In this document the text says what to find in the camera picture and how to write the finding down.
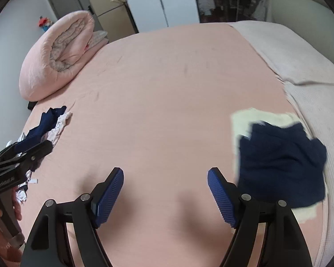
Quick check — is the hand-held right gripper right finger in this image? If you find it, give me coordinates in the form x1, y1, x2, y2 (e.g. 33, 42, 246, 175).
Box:
207, 167, 314, 267

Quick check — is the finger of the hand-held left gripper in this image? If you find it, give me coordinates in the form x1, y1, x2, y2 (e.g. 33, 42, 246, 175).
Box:
0, 140, 54, 164
0, 152, 52, 185

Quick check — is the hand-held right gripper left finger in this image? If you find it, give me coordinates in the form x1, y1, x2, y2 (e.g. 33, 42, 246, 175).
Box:
21, 167, 125, 267

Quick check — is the pile of navy white clothes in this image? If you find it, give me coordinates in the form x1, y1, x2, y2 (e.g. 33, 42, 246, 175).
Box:
6, 132, 40, 203

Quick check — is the navy skirt with white stripes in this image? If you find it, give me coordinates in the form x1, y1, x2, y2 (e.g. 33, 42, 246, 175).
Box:
237, 121, 327, 209

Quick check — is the pale yellow cloth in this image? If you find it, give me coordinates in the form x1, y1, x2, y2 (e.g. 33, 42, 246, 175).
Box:
230, 108, 327, 224

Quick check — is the person's left hand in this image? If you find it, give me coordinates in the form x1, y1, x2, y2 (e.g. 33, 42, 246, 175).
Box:
0, 187, 23, 221

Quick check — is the small white sock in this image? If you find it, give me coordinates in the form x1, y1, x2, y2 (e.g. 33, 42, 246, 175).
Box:
46, 111, 73, 146

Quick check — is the navy garment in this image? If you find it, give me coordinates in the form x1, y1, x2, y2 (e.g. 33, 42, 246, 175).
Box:
24, 106, 67, 148

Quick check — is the rolled pink quilt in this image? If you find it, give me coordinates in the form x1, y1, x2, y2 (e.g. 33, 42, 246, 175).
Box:
19, 10, 96, 101

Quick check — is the bed with pink sheet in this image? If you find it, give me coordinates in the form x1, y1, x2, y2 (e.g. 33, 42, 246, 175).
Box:
3, 22, 330, 267

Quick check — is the red hat plush toy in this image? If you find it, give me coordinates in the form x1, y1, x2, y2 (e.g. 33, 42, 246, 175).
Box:
37, 15, 55, 32

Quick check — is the grey wardrobe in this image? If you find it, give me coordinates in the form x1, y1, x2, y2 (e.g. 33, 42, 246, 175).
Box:
46, 0, 96, 23

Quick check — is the tan cabinet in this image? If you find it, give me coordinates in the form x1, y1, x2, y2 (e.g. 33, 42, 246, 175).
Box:
88, 0, 138, 43

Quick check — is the dark open closet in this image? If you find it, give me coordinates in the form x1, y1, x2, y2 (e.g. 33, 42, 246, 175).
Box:
192, 0, 270, 24

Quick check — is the white cushioned furniture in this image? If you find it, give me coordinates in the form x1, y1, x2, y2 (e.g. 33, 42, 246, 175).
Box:
270, 0, 334, 70

